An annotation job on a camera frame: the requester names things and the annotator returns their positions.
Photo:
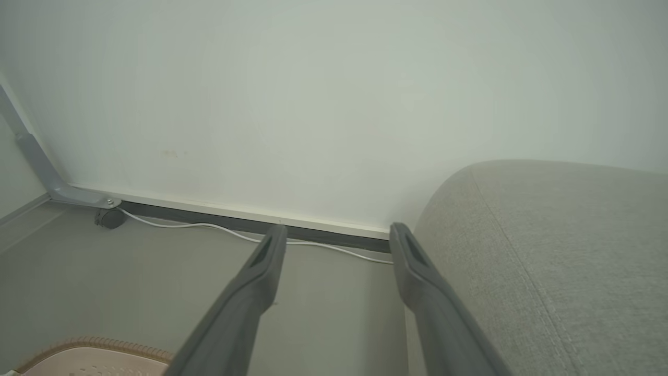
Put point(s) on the cream perforated laundry basket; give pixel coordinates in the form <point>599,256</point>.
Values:
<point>94,361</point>

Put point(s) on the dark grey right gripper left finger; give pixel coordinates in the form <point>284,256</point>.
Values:
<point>229,324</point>

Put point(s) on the black caster wheel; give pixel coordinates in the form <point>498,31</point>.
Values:
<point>110,218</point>

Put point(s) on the dark grey baseboard strip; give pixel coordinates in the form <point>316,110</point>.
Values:
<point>229,222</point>

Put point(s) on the grey fabric sofa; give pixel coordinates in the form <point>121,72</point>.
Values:
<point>574,261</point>

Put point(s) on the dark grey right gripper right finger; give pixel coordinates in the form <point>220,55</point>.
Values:
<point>443,324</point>

